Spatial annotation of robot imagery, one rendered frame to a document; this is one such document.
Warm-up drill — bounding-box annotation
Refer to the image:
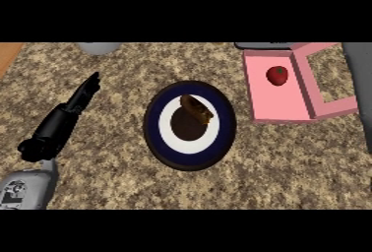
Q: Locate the dark blue and white plate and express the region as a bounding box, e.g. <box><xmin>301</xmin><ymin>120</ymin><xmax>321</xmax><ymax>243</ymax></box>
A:
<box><xmin>142</xmin><ymin>80</ymin><xmax>238</xmax><ymax>172</ymax></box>

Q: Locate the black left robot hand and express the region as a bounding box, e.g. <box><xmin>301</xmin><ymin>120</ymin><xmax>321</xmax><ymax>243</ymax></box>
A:
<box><xmin>17</xmin><ymin>71</ymin><xmax>104</xmax><ymax>164</ymax></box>

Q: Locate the grey appliance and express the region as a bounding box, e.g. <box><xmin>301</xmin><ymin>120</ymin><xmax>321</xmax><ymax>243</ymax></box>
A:
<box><xmin>341</xmin><ymin>41</ymin><xmax>372</xmax><ymax>156</ymax></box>

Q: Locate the pale grey round container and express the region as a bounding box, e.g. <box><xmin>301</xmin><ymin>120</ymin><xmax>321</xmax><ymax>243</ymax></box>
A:
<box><xmin>76</xmin><ymin>41</ymin><xmax>124</xmax><ymax>56</ymax></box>

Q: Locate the pink open box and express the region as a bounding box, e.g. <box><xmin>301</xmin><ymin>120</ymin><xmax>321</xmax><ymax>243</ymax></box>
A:
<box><xmin>241</xmin><ymin>41</ymin><xmax>362</xmax><ymax>125</ymax></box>

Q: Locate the brown food piece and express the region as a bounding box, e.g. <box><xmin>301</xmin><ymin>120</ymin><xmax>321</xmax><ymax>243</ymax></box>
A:
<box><xmin>179</xmin><ymin>94</ymin><xmax>217</xmax><ymax>126</ymax></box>

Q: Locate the dark grey flat object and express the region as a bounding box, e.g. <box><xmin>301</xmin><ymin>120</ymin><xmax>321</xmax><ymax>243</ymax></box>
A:
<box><xmin>232</xmin><ymin>41</ymin><xmax>298</xmax><ymax>51</ymax></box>

